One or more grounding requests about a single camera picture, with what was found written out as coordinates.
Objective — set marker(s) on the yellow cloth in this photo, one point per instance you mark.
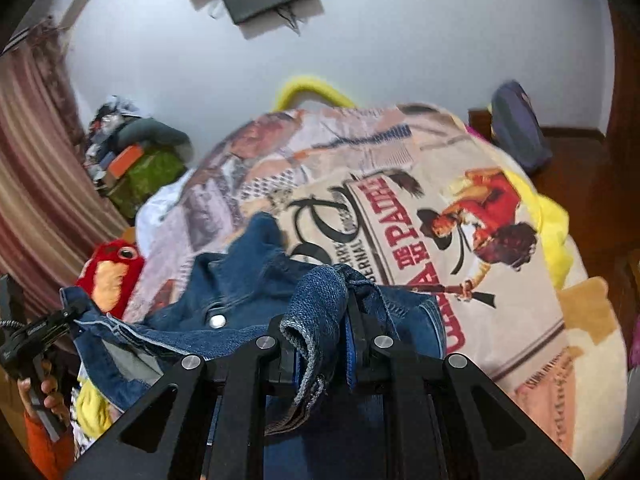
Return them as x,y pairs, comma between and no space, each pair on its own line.
92,407

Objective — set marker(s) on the person's left hand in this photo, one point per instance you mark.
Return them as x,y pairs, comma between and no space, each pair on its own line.
52,392

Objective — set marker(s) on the green patterned covered box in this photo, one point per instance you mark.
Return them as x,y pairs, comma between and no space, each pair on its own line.
150,175

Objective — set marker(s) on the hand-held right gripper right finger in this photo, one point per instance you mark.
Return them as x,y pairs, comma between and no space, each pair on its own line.
351,365

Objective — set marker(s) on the cream blanket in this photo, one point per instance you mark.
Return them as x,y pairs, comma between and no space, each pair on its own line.
592,320

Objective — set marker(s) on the pile of clutter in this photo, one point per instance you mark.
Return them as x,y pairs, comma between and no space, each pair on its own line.
105,130

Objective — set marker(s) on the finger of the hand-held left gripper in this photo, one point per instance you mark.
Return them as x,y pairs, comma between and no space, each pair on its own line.
47,321
30,342

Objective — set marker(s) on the orange box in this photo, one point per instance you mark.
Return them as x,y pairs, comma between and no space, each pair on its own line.
125,160

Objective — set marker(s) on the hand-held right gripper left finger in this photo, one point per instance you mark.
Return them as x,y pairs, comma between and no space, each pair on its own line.
282,375

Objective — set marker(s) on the dark grey cushion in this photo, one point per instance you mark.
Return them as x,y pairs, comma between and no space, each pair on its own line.
155,132

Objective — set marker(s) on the white cloth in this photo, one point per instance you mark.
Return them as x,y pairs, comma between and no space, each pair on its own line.
155,210

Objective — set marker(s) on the grey backpack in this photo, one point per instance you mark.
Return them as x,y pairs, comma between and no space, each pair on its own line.
520,125

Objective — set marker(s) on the yellow plush toy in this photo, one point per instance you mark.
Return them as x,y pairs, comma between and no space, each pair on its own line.
310,87

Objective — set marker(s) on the striped curtain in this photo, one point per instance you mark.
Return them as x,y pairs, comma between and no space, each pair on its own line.
35,175

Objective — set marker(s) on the printed blanket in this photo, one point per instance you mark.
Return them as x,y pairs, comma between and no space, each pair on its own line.
400,200

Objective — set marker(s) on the red plush toy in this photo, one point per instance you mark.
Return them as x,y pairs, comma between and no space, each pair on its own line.
110,270

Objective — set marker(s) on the blue denim jacket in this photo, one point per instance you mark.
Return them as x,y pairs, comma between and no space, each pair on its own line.
235,290

